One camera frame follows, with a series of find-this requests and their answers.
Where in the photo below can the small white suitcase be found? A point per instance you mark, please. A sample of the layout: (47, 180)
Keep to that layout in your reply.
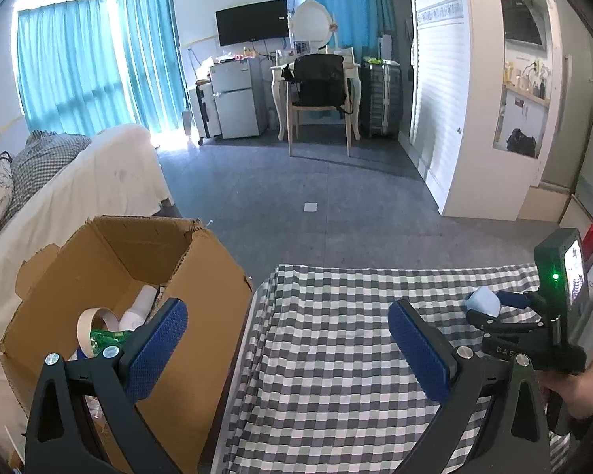
(202, 113)

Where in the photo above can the beige masking tape roll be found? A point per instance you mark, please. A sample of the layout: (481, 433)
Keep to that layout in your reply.
(83, 331)

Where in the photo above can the white vanity table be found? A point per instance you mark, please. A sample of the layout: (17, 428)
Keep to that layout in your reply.
(353, 66)

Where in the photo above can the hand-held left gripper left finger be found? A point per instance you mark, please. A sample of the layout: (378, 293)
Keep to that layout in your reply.
(158, 350)

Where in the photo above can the grey patterned blanket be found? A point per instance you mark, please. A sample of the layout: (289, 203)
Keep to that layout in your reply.
(44, 163)

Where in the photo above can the black television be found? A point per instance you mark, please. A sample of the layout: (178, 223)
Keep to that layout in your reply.
(251, 22)

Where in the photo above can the small silver fridge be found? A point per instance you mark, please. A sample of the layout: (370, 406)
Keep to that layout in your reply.
(237, 98)

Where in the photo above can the brown cardboard box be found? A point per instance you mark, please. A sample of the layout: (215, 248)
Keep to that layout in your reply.
(202, 306)

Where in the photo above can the grey ribbed suitcase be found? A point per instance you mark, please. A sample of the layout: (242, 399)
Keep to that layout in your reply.
(380, 98)

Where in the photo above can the narrow teal curtain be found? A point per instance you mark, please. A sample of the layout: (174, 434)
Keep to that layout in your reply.
(150, 49)

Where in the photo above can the white bottle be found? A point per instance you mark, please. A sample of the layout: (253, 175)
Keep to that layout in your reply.
(138, 306)

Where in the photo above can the black range hood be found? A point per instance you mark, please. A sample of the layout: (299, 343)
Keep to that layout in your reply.
(521, 22)

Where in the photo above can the small white paper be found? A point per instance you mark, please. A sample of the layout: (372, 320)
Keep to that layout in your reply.
(311, 206)

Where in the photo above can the small photo frame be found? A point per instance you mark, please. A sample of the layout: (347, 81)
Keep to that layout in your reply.
(302, 47)

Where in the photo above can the wide teal curtain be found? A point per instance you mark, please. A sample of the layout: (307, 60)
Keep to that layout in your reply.
(69, 64)

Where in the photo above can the person's right hand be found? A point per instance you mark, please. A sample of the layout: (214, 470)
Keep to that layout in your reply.
(585, 387)

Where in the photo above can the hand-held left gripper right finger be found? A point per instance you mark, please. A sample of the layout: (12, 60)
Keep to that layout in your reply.
(420, 355)

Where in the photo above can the grey white checkered cloth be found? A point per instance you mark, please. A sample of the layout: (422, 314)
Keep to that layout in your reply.
(326, 355)

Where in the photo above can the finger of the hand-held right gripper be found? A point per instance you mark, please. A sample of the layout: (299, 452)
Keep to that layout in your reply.
(494, 325)
(511, 299)

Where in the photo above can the blue and white packet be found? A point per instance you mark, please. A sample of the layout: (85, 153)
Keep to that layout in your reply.
(484, 301)

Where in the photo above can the teal curtain beside wardrobe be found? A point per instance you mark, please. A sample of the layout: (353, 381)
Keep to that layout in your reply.
(351, 0)

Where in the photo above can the wooden chair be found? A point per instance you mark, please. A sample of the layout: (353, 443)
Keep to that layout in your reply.
(296, 118)

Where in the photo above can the green packet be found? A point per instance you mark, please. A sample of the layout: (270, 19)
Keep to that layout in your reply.
(106, 338)

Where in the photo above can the bed with white cover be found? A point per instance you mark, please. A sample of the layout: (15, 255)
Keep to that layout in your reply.
(89, 182)

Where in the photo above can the round white mirror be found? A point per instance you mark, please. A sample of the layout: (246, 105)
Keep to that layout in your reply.
(311, 24)

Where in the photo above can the black plastic bag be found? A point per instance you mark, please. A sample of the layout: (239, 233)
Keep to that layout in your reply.
(521, 142)

